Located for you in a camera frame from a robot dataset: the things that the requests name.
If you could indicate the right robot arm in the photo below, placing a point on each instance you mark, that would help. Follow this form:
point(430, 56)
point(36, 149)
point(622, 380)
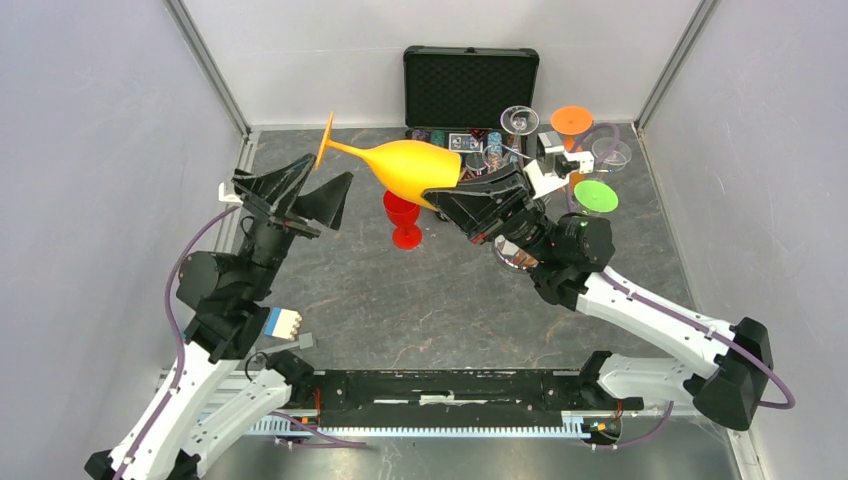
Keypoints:
point(720, 368)

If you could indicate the playing card deck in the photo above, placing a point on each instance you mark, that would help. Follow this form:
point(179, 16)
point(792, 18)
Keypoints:
point(464, 143)

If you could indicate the yellow wine glass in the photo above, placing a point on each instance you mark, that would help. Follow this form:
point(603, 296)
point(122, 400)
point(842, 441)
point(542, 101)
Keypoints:
point(406, 168)

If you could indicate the black poker chip case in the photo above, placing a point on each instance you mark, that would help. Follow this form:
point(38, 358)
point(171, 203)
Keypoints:
point(463, 91)

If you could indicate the blue white toy block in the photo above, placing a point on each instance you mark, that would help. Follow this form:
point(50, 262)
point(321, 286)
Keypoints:
point(283, 324)

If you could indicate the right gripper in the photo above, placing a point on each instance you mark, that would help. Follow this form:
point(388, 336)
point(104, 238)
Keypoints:
point(486, 206)

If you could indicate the grey toy block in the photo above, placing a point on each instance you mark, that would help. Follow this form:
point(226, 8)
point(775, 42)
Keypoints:
point(301, 342)

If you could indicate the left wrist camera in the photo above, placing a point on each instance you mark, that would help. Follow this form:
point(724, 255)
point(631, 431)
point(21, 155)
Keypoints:
point(227, 195)

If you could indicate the red wine glass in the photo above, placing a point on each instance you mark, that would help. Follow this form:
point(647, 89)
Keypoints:
point(404, 216)

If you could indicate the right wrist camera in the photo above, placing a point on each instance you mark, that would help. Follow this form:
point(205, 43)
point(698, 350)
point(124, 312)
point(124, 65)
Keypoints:
point(553, 166)

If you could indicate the green wine glass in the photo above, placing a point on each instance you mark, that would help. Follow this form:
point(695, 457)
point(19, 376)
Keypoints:
point(595, 196)

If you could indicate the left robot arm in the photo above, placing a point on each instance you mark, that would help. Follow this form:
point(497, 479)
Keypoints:
point(174, 438)

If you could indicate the chrome wine glass rack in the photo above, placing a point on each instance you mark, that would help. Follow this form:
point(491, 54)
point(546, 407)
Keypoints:
point(514, 257)

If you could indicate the orange wine glass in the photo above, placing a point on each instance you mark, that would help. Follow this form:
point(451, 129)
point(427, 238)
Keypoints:
point(570, 121)

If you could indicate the clear wine glass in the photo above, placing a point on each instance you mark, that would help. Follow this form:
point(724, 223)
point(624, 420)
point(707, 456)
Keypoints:
point(611, 156)
point(518, 121)

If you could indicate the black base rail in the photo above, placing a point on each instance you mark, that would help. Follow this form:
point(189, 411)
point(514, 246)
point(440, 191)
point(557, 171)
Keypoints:
point(443, 398)

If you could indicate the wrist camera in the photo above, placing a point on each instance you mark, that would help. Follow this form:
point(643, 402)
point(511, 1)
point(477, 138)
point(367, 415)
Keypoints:
point(553, 166)
point(227, 195)

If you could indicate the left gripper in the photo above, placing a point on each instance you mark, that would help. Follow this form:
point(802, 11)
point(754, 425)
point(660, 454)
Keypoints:
point(274, 190)

